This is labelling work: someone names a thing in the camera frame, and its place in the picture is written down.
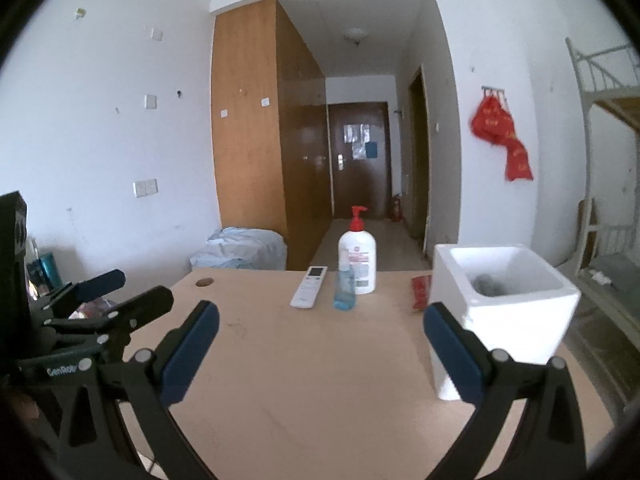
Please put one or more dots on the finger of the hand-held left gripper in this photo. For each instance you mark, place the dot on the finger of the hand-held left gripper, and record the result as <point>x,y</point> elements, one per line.
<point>100,284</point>
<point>145,307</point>

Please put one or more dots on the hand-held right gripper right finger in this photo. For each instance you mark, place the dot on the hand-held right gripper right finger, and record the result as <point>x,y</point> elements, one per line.
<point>455,355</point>

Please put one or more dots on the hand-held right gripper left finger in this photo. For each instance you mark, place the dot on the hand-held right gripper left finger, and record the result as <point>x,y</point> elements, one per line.
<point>187,355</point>

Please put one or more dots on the white foam box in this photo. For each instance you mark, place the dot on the white foam box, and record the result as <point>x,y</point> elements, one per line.
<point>515,325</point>

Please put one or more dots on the crumpled plastic bag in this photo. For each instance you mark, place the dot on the crumpled plastic bag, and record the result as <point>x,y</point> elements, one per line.
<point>95,308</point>

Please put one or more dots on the teal canister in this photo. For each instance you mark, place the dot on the teal canister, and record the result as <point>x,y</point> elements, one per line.
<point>51,270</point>

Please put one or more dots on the red snack packet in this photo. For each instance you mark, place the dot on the red snack packet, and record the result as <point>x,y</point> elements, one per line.
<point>421,292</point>

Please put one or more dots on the pale blue bedding bundle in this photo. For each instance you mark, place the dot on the pale blue bedding bundle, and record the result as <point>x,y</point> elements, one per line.
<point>240,247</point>

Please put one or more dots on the small clear blue spray bottle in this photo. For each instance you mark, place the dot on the small clear blue spray bottle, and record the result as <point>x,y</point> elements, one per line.
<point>345,290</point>

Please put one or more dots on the white pump bottle red top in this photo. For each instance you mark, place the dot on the white pump bottle red top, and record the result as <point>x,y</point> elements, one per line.
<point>357,260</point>

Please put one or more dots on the white air conditioner remote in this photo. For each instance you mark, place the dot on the white air conditioner remote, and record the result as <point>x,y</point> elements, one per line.
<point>310,287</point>

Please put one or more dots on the red fire extinguisher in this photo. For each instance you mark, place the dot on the red fire extinguisher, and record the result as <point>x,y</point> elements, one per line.
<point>396,209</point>

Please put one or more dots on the wooden board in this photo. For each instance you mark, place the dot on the wooden board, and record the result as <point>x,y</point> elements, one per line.
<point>586,235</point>

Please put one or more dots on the dark brown entrance door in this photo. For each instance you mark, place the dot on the dark brown entrance door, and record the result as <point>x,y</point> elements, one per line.
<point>370,185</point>

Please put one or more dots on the brown side door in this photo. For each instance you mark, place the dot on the brown side door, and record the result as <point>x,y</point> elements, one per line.
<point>420,160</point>

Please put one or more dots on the wooden wardrobe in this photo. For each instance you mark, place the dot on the wooden wardrobe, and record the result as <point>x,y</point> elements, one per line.
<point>250,135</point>

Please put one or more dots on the red gift bag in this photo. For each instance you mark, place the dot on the red gift bag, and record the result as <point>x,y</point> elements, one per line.
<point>492,122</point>
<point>519,162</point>

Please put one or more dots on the grey metal bunk bed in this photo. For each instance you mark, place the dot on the grey metal bunk bed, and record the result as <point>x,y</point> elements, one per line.
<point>585,90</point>

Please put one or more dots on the wide white wall switch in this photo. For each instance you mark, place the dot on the wide white wall switch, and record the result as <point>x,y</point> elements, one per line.
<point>145,188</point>

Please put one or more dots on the square white wall switch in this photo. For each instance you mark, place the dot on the square white wall switch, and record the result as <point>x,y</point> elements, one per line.
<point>150,101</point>

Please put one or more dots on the small white wall socket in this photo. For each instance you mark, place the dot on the small white wall socket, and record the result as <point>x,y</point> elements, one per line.
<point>156,33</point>

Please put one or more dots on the metal wall hook rack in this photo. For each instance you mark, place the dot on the metal wall hook rack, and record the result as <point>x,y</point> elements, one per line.
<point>494,91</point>

